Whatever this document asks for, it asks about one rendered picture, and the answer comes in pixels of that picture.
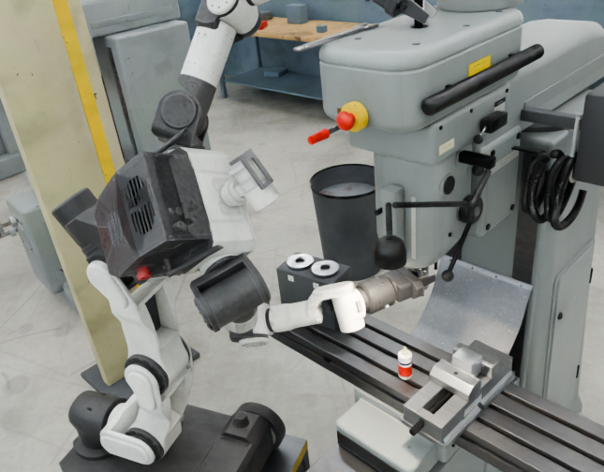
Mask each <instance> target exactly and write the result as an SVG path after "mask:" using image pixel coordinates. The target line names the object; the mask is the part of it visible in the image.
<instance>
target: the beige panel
mask: <svg viewBox="0 0 604 472"><path fill-rule="evenodd" d="M0 98H1V101H2V103H3V106H4V109H5V112H6V114H7V118H8V121H9V123H10V126H11V129H12V132H13V134H14V137H15V140H16V142H17V144H18V147H19V150H20V152H21V155H22V160H23V162H24V165H25V167H26V170H27V172H28V175H29V178H30V181H31V183H32V186H33V188H34V191H35V193H36V196H37V201H38V203H39V206H40V209H41V212H42V213H43V216H44V219H45V222H46V224H47V227H48V230H49V233H50V235H51V237H52V242H53V244H54V247H55V250H56V252H57V255H58V258H59V260H60V262H61V265H62V268H63V271H64V273H65V276H66V280H67V282H68V285H69V288H70V291H71V293H72V296H73V299H74V302H75V304H76V306H77V309H78V312H79V314H80V317H81V322H82V324H83V327H84V329H85V332H86V334H87V337H88V340H89V342H90V345H91V348H92V350H93V352H94V355H95V358H96V362H97V363H96V364H95V365H93V366H92V367H90V368H88V369H87V370H85V371H83V372H82V373H81V377H82V378H83V379H84V380H85V381H86V382H87V383H88V384H90V385H91V386H92V387H93V388H94V389H95V390H96V391H100V392H105V393H108V394H112V395H116V396H120V397H123V398H126V399H127V400H128V399H129V398H130V397H131V396H132V395H133V394H134V392H133V390H132V389H131V387H130V386H129V385H128V383H127V382H126V380H125V361H126V360H127V359H128V347H127V343H126V339H125V334H124V331H123V328H122V324H121V321H120V320H119V319H118V318H117V317H116V316H115V315H114V314H113V313H112V312H111V309H110V302H109V300H108V299H107V298H106V297H105V296H104V295H103V294H102V293H101V292H100V291H99V290H98V289H97V288H96V287H95V286H93V284H92V283H91V282H90V281H89V279H88V276H87V267H88V266H89V263H88V262H87V260H86V256H85V255H84V254H83V253H82V251H81V250H82V249H81V248H80V247H79V246H78V245H77V244H76V243H75V241H74V240H73V239H72V238H71V237H70V236H69V234H68V233H67V232H66V231H65V229H64V228H63V227H62V226H61V225H60V223H59V222H58V221H57V220H56V219H55V217H54V216H53V215H52V210H53V209H54V208H56V207H57V206H58V205H59V204H61V203H62V202H64V201H65V200H66V199H68V198H70V197H71V196H72V195H74V194H75V193H77V192H79V191H80V190H82V189H83V188H84V187H88V188H89V189H90V190H91V192H92V193H93V194H94V195H95V197H96V198H97V199H98V197H99V195H100V194H101V193H102V191H103V190H104V188H105V187H106V185H107V184H108V182H109V181H110V179H111V177H112V176H113V174H114V173H115V172H116V171H117V170H118V169H120V168H121V167H122V166H123V165H124V164H125V161H124V159H123V155H122V151H121V148H120V144H119V141H118V138H117V134H116V130H115V126H114V123H113V120H112V116H111V113H110V106H109V103H108V99H107V96H106V93H105V89H104V85H103V82H102V79H101V75H100V72H99V68H98V64H97V61H96V55H95V52H94V48H93V44H92V41H91V38H90V34H89V31H88V27H87V23H86V20H85V17H84V13H83V10H82V6H81V0H0Z"/></svg>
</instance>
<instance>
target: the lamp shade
mask: <svg viewBox="0 0 604 472"><path fill-rule="evenodd" d="M386 236H387V235H385V236H383V237H380V238H379V239H377V241H376V245H375V248H374V264H375V265H376V267H378V268H380V269H382V270H389V271H390V270H397V269H400V268H402V267H404V266H405V265H406V248H405V244H404V242H403V240H402V239H401V238H400V237H398V236H395V235H392V238H390V239H389V238H387V237H386Z"/></svg>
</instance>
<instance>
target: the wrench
mask: <svg viewBox="0 0 604 472"><path fill-rule="evenodd" d="M378 26H379V23H373V24H370V25H368V22H364V23H361V24H358V25H355V26H354V28H351V29H348V30H345V31H343V32H340V33H337V34H334V35H331V36H328V37H323V38H321V39H318V40H315V41H312V42H309V43H306V44H303V45H301V46H298V47H295V48H293V51H295V52H302V51H305V50H308V49H311V48H314V47H316V46H319V45H322V44H324V43H327V42H330V41H333V40H335V39H338V38H341V37H346V36H349V35H352V34H354V33H357V32H359V31H362V30H370V29H373V28H376V27H378Z"/></svg>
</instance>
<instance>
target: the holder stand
mask: <svg viewBox="0 0 604 472"><path fill-rule="evenodd" d="M276 271H277V278H278V285H279V291H280V298H281V304H283V303H295V302H304V301H308V299H309V298H310V296H311V294H312V293H313V291H314V289H316V288H319V287H322V286H326V285H330V284H335V283H340V282H345V281H350V282H351V274H350V267H349V266H346V265H343V264H340V263H336V262H334V261H332V260H326V259H322V258H316V257H313V256H310V255H308V254H303V253H299V252H295V253H294V254H293V255H292V256H291V257H289V258H288V259H287V260H286V261H285V262H283V263H282V264H281V265H280V266H279V267H278V268H276ZM327 300H329V299H327ZM327 300H323V301H322V303H321V307H322V311H323V320H322V323H319V324H317V325H320V326H323V327H326V328H329V329H331V330H334V331H336V330H337V329H338V328H339V323H338V320H337V316H336V314H335V311H334V312H332V313H328V312H327V310H326V308H325V305H324V302H325V301H327Z"/></svg>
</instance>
